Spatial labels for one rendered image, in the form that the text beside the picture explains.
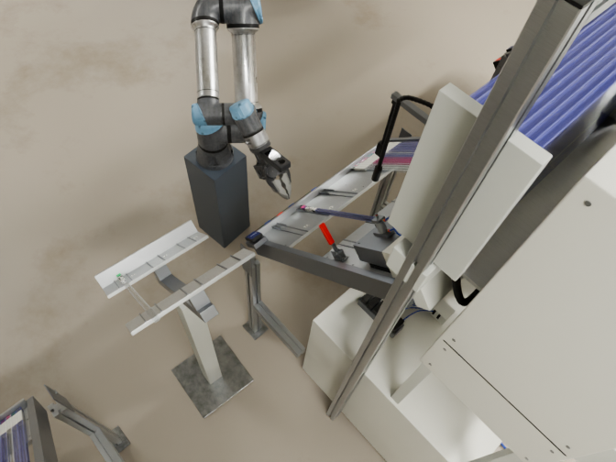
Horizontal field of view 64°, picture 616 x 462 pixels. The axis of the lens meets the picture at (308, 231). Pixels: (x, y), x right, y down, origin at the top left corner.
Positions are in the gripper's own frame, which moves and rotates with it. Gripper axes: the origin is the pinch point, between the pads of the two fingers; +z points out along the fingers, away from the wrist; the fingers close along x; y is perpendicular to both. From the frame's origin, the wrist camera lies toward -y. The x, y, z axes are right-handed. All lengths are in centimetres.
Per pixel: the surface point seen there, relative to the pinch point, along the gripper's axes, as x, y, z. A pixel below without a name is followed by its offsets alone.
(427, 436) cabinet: 20, -54, 66
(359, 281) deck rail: 21, -59, 6
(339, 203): -5.5, -20.2, 4.9
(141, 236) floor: 35, 97, 9
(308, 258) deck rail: 21.1, -38.2, 4.0
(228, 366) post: 43, 39, 62
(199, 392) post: 59, 39, 63
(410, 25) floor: -197, 116, -8
